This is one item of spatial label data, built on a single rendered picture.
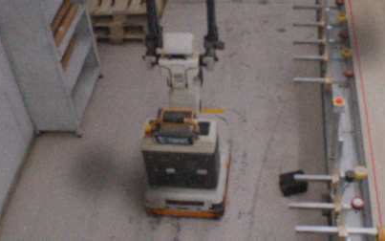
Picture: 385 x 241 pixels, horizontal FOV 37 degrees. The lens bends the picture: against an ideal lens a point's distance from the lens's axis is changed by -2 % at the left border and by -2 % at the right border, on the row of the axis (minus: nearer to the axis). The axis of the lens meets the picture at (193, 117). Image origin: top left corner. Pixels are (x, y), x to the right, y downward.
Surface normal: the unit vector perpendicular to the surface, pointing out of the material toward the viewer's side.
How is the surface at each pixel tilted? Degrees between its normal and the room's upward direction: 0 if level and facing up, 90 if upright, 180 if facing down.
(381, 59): 0
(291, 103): 0
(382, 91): 0
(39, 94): 90
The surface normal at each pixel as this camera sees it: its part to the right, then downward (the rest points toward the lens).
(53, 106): -0.12, 0.69
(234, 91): -0.08, -0.73
